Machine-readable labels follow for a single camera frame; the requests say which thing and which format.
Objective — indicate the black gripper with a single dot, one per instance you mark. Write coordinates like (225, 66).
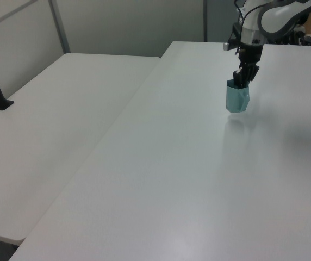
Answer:
(250, 54)

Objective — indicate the teal faceted cup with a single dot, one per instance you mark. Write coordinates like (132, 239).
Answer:
(235, 100)

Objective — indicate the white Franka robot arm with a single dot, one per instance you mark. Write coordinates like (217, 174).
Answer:
(277, 11)

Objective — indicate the white side table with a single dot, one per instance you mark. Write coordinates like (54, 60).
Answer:
(49, 122)

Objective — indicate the grey metal partition post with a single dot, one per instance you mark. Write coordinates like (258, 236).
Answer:
(205, 20)
(60, 27)

